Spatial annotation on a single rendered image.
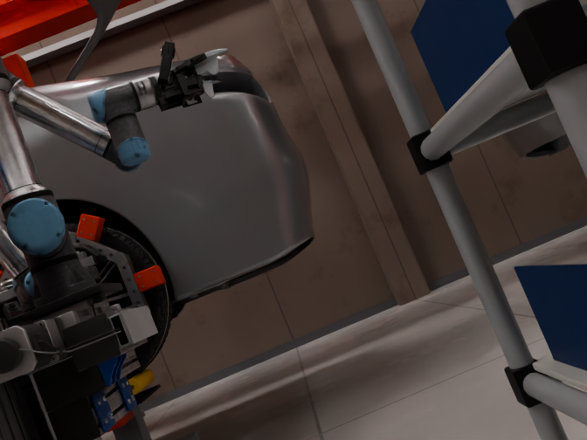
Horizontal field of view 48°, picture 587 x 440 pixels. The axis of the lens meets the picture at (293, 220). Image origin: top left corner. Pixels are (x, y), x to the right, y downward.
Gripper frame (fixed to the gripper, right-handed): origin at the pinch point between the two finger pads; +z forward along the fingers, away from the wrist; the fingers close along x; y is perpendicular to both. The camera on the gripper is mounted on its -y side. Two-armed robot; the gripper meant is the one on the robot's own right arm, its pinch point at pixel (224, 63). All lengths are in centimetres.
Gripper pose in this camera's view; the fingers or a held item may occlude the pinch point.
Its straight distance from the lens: 176.2
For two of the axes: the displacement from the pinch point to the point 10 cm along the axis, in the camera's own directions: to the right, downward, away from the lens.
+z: 8.9, -3.3, 3.0
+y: 4.0, 8.9, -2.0
